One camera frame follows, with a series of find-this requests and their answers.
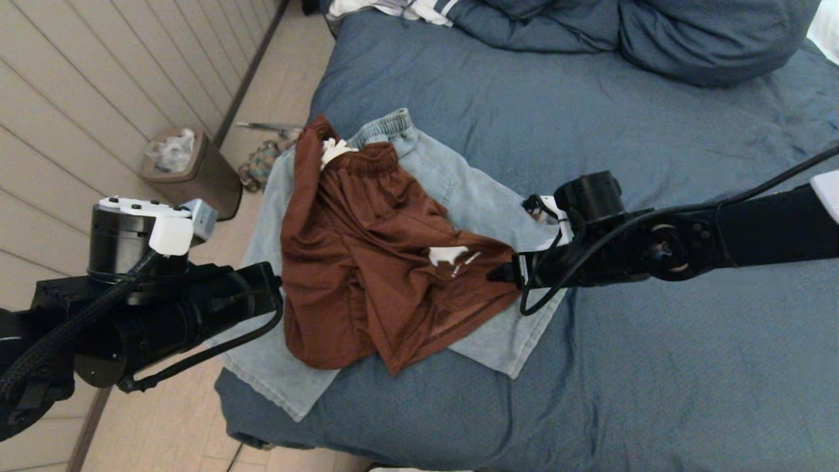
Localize light blue denim shorts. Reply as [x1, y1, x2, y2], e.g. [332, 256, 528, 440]
[223, 108, 568, 422]

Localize rust brown shorts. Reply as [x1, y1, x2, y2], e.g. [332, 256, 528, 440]
[281, 115, 523, 376]

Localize brown metal trash bin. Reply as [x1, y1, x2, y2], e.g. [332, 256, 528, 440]
[142, 128, 243, 222]

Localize multicoloured cloth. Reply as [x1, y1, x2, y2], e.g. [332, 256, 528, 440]
[237, 139, 301, 194]

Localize clear plastic bin liner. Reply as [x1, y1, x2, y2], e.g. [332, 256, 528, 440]
[146, 128, 197, 174]

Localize blue bed cover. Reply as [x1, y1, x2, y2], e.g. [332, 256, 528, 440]
[215, 10, 839, 472]

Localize silver metal object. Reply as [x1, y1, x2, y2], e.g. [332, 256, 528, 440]
[236, 121, 304, 140]

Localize crumpled blue blanket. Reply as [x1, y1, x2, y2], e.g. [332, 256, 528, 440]
[452, 0, 622, 54]

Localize blue pillow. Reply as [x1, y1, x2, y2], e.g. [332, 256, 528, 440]
[617, 0, 820, 88]

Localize white striped garment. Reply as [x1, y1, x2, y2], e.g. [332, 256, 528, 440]
[326, 0, 467, 28]

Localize white pillow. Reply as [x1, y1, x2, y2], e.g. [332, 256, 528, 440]
[805, 0, 839, 66]

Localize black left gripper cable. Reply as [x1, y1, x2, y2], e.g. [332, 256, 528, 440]
[118, 307, 285, 394]

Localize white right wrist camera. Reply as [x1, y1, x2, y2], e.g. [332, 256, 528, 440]
[523, 193, 576, 253]

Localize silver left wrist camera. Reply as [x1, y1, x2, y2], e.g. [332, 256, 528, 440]
[189, 199, 219, 242]

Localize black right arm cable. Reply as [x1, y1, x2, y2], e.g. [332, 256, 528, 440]
[520, 144, 839, 317]

